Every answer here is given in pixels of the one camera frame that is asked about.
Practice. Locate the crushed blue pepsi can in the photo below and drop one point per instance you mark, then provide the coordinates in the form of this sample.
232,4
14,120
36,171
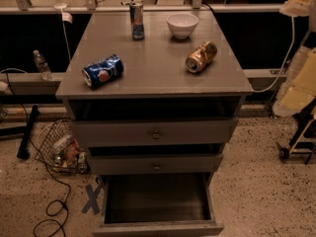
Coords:
100,72

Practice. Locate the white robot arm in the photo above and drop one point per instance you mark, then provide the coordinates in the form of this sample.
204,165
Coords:
299,88

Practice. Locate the grey drawer cabinet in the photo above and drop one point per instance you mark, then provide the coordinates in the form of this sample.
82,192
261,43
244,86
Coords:
155,84

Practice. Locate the grey top drawer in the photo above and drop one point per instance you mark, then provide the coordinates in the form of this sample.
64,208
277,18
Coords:
135,133

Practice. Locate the crushed gold can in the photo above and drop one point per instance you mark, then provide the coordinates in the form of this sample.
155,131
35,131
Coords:
201,57

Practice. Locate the grey middle drawer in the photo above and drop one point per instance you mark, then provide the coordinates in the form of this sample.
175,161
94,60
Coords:
155,164

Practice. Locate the grey open bottom drawer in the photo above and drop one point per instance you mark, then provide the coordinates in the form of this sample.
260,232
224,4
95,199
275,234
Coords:
163,205

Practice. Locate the upright blue silver can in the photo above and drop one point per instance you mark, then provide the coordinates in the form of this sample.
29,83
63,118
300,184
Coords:
136,20

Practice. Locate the white bowl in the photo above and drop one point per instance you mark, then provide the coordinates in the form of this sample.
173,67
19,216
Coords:
181,25

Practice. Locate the blue tape cross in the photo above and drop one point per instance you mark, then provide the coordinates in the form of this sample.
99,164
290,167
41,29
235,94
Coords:
92,202

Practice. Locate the clear plastic water bottle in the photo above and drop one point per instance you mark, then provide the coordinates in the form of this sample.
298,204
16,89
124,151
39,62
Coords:
42,66

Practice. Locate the black wheeled cart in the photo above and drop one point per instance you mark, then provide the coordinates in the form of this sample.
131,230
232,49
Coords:
306,129

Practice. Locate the wire basket with items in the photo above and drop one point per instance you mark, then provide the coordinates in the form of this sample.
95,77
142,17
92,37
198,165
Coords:
59,150

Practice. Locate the black post on floor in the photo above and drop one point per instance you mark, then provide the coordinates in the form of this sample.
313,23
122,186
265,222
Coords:
23,152

